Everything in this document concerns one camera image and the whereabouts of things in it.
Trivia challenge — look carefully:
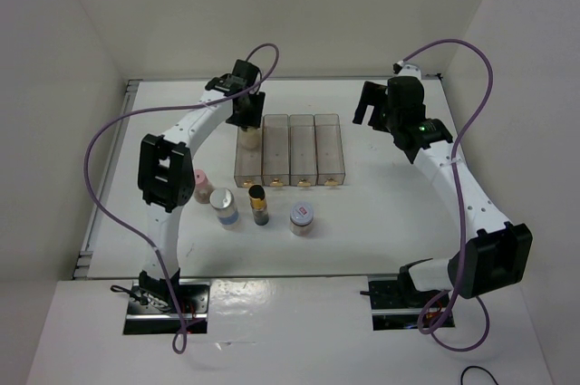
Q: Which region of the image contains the yellow lid spice bottle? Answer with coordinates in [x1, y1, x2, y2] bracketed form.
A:
[237, 127, 261, 150]

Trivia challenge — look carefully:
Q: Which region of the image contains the black gold pepper bottle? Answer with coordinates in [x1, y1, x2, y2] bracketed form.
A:
[248, 185, 269, 226]

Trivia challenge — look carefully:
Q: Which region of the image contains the pink lid spice bottle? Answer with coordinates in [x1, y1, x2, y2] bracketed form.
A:
[193, 169, 214, 204]

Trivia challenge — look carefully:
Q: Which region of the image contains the silver lid blue label bottle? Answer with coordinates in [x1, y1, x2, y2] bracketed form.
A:
[209, 188, 239, 230]

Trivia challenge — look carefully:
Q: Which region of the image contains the short jar red label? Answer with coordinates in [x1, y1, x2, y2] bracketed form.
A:
[289, 201, 314, 236]

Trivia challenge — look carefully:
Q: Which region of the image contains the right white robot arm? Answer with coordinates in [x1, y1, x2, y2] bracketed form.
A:
[353, 76, 533, 306]

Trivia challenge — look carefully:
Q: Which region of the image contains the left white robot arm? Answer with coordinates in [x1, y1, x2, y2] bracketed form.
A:
[138, 60, 266, 313]

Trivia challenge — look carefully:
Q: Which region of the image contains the clear drawer bin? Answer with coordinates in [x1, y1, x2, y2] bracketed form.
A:
[234, 127, 263, 188]
[314, 114, 345, 187]
[262, 114, 290, 188]
[289, 114, 317, 188]

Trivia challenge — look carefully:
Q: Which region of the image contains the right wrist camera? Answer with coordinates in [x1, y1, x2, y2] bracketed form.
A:
[392, 61, 422, 81]

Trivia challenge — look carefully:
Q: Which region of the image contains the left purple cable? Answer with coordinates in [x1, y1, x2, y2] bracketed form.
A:
[84, 43, 280, 354]

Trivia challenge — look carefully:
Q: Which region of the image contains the purple cable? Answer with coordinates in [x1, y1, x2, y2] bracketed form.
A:
[401, 38, 495, 352]
[84, 43, 280, 354]

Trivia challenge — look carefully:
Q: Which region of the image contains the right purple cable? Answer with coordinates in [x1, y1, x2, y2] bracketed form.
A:
[401, 38, 495, 352]

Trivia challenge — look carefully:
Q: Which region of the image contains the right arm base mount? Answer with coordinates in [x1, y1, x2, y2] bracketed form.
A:
[360, 276, 439, 331]

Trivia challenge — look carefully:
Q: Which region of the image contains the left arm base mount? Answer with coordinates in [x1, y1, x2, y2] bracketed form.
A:
[110, 282, 210, 335]

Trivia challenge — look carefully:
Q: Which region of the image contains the black cable on floor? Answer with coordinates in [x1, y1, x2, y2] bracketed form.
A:
[460, 364, 499, 385]

